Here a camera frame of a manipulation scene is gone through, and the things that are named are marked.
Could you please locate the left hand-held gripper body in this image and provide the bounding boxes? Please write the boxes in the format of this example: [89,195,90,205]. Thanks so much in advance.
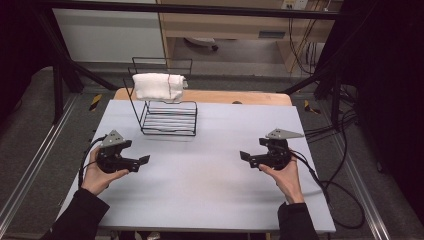
[95,129,141,175]

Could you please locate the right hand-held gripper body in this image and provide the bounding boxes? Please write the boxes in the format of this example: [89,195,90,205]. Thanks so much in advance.
[249,128,305,172]

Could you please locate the black wire rack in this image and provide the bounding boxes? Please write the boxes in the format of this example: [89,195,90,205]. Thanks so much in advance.
[122,56,199,137]

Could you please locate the white towel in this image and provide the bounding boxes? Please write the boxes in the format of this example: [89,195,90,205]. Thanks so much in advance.
[131,72,189,102]

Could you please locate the person's left hand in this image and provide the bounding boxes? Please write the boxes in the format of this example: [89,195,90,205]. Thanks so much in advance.
[80,146,131,197]

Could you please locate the person's right hand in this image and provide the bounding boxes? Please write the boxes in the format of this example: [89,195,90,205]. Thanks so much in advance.
[258,154,306,205]

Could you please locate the white foam mat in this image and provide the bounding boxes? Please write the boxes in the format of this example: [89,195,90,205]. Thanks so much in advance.
[54,99,337,234]

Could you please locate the yellow black tape marker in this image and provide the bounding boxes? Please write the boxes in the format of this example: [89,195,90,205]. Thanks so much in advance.
[302,99,322,115]
[88,93,104,113]

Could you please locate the wooden table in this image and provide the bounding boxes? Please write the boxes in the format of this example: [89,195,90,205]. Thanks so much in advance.
[113,87,294,107]

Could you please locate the white cabinet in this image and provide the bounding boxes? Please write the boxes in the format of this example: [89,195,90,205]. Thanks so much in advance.
[51,0,167,64]

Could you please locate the office chair base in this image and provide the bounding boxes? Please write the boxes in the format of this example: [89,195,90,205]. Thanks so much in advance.
[183,36,220,53]

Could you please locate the light wooden desk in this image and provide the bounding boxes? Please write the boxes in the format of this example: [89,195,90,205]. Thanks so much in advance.
[156,0,344,73]

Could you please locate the black curtain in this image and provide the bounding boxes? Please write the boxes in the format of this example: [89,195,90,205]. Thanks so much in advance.
[0,0,56,123]
[318,0,424,221]

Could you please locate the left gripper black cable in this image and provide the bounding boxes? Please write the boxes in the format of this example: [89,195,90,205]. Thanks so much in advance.
[77,135,108,190]

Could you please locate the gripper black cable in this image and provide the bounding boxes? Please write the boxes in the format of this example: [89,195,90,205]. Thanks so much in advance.
[77,135,108,190]
[289,149,366,231]

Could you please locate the black floor cables bundle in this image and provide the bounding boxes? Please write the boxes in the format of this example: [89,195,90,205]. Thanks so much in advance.
[304,83,360,143]

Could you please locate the aluminium rail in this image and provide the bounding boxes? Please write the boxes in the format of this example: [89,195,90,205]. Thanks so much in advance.
[0,94,80,231]
[332,133,392,240]

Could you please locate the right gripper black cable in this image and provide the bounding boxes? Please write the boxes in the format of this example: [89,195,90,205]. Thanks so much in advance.
[289,149,366,231]

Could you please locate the hanging cables bundle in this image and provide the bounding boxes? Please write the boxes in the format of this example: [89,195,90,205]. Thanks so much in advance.
[287,16,318,76]

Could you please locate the white wall outlet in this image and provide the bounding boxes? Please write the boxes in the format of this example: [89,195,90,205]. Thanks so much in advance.
[281,0,310,11]

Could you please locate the black metal frame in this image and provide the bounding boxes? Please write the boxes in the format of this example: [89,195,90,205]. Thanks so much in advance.
[33,0,355,125]

